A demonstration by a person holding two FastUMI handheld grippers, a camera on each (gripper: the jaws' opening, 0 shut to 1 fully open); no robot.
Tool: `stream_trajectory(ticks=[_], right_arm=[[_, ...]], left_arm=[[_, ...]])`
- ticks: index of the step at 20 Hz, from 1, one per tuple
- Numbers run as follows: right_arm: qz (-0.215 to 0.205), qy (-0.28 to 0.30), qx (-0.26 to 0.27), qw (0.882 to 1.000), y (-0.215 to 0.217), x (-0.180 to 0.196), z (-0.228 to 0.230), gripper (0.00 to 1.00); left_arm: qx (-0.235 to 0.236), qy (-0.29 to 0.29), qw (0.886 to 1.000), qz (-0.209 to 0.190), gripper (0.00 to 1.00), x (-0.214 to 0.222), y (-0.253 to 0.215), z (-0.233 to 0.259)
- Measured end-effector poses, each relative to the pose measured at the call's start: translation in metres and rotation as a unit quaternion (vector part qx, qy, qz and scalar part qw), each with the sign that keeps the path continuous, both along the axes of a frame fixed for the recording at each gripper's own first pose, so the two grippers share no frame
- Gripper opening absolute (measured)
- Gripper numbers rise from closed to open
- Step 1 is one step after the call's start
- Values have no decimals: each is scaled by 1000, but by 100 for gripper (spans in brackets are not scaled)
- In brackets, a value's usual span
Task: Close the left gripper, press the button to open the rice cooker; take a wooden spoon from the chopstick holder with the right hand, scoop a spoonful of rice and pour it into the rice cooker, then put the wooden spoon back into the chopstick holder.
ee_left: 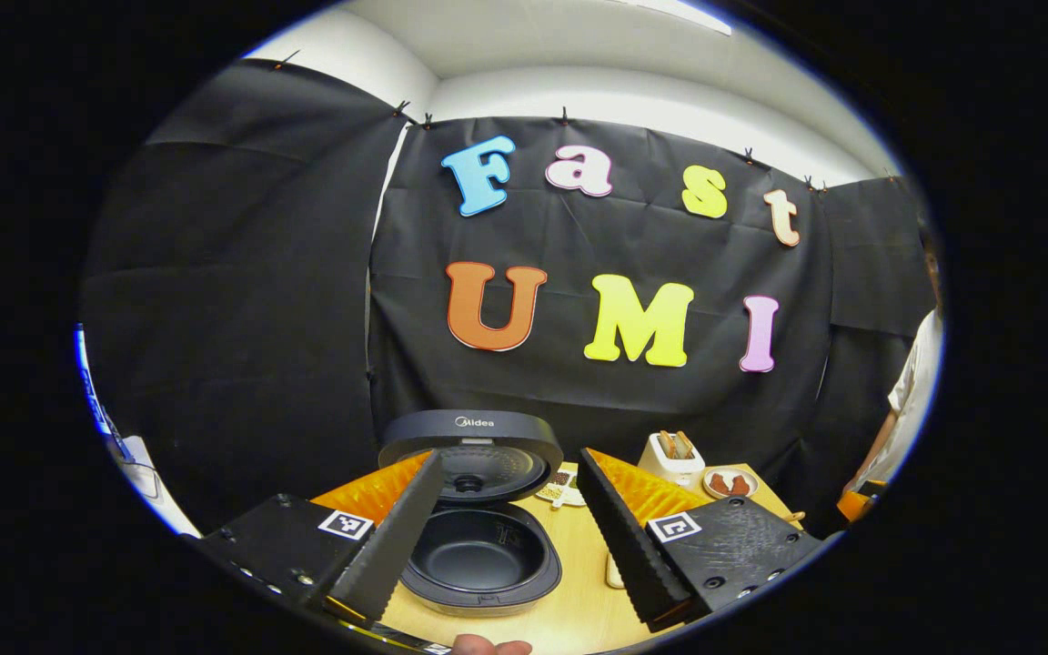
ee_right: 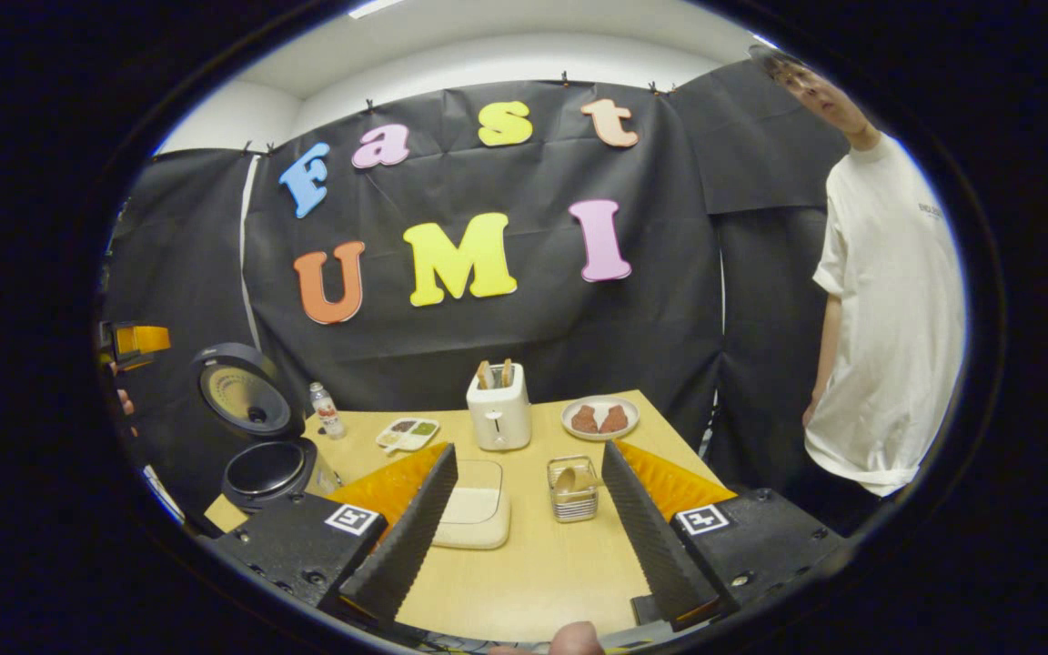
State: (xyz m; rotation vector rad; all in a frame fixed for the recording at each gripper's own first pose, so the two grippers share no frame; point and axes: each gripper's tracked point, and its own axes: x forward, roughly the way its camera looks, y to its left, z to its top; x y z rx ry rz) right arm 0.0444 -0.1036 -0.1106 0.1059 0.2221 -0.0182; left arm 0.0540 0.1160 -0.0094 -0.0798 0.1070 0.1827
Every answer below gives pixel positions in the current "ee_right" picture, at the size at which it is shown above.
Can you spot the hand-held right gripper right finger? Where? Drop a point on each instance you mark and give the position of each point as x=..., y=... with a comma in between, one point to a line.
x=651, y=546

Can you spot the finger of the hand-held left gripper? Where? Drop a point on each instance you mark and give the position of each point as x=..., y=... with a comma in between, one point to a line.
x=142, y=339

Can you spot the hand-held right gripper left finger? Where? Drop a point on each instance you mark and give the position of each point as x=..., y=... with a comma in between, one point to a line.
x=406, y=546

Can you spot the clear box of white rice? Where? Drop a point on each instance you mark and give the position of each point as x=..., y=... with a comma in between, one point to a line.
x=478, y=518

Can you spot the wooden spoon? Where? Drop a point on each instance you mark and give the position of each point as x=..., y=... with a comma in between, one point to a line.
x=568, y=479

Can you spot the dark grey rice cooker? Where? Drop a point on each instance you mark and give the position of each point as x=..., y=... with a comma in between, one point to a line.
x=260, y=473

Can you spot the white divided dish of beans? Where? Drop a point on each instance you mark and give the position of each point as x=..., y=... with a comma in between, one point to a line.
x=408, y=434

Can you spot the brown meat piece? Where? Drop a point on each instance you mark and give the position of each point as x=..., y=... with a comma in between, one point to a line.
x=615, y=419
x=585, y=419

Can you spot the small clear bottle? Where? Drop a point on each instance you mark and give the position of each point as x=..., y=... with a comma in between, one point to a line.
x=327, y=414

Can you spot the white round plate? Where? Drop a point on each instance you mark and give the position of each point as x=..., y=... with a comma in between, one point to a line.
x=601, y=400

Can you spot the white toaster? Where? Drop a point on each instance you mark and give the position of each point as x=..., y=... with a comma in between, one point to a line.
x=498, y=418

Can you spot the toast slice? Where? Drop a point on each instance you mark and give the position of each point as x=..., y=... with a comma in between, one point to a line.
x=485, y=375
x=507, y=372

